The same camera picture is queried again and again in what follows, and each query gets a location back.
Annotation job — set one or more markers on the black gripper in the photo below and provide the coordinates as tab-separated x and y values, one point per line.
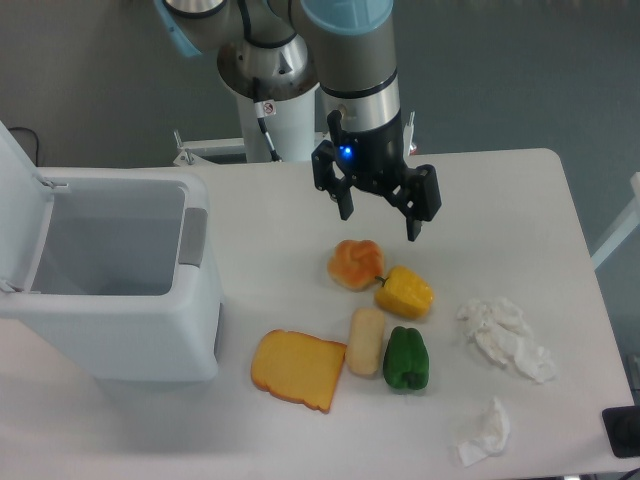
373	161

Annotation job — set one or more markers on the pale oblong bread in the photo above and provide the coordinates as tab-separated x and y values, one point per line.
365	341

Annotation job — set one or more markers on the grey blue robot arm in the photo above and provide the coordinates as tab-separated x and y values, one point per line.
270	52

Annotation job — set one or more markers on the round orange bread roll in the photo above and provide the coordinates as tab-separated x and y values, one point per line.
356	264

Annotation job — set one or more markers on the yellow bell pepper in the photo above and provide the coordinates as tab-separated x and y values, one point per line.
404	293

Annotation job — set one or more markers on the green bell pepper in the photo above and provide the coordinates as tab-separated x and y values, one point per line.
406	363

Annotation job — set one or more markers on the large crumpled white tissue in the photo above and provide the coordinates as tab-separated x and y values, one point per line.
497	326

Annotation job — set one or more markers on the yellow toast slice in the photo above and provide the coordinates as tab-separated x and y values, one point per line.
298	368

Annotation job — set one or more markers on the small crumpled white tissue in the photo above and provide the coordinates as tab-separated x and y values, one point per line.
485	436

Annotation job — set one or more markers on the white open trash bin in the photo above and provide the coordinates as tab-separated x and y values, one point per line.
112	267

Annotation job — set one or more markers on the black device at edge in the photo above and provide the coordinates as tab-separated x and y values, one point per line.
622	428

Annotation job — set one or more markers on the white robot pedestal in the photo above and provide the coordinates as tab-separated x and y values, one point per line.
287	127

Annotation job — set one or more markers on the white frame at right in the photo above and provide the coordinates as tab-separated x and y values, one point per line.
620	228

